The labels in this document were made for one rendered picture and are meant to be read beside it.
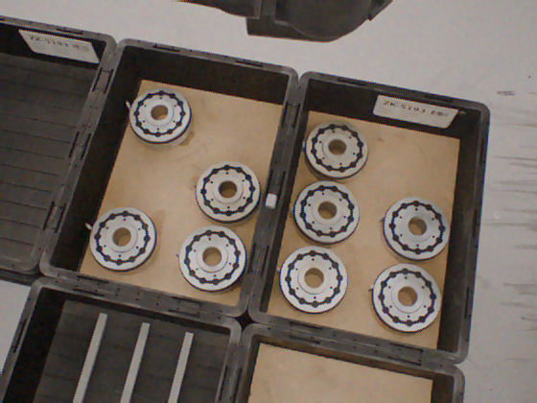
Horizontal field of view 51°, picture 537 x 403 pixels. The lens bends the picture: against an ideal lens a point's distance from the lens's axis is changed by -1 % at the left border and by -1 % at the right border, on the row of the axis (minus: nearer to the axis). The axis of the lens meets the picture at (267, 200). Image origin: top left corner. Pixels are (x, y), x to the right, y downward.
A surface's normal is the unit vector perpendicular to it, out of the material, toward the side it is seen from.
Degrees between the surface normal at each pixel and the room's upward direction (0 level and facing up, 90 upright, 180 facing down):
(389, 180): 0
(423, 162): 0
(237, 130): 0
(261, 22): 90
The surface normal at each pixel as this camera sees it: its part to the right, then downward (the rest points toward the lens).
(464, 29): 0.00, -0.33
